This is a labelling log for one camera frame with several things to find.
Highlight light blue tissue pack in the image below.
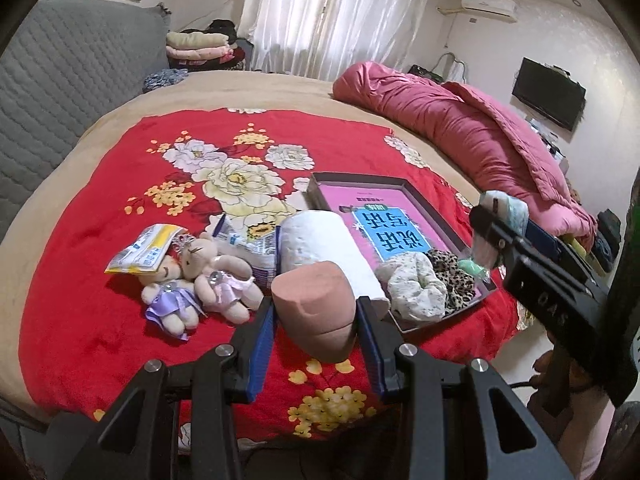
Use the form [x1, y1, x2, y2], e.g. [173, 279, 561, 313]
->
[472, 188, 531, 271]

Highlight leopard print cloth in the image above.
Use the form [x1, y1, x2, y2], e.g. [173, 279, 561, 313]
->
[426, 248, 476, 315]

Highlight white floral cloth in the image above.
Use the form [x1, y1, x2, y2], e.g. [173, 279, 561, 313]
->
[374, 252, 448, 323]

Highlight yellow white snack packet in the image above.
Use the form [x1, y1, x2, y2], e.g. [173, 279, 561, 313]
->
[104, 223, 186, 275]

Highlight pink sponge block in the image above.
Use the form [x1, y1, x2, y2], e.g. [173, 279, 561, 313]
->
[271, 261, 356, 363]

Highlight person's hand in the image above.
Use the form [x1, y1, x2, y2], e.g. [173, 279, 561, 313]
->
[529, 332, 597, 393]

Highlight purple dress teddy bear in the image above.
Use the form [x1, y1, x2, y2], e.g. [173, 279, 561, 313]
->
[139, 255, 205, 341]

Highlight pink dress teddy bear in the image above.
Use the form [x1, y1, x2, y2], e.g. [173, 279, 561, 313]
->
[179, 233, 264, 325]

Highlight pink rolled duvet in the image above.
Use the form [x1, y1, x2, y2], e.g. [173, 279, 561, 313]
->
[332, 62, 598, 248]

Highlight pink picture book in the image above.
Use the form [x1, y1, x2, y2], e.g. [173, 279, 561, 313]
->
[316, 182, 464, 265]

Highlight red floral blanket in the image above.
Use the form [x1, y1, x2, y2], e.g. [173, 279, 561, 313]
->
[18, 108, 518, 442]

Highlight white paper towel roll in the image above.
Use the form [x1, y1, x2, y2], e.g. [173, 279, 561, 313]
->
[278, 210, 390, 320]

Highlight white air conditioner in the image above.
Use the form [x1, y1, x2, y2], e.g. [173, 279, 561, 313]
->
[461, 0, 518, 23]

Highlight blue patterned cloth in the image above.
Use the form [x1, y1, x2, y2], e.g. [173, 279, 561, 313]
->
[142, 68, 189, 93]

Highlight grey quilted headboard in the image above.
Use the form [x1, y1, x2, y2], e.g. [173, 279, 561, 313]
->
[1, 0, 170, 230]

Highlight white curtain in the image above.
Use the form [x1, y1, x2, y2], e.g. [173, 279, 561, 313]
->
[239, 0, 427, 80]

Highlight folded clothes stack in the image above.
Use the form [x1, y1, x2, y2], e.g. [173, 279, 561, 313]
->
[166, 18, 254, 72]

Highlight wall television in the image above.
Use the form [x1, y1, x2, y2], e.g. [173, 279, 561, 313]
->
[512, 58, 587, 131]

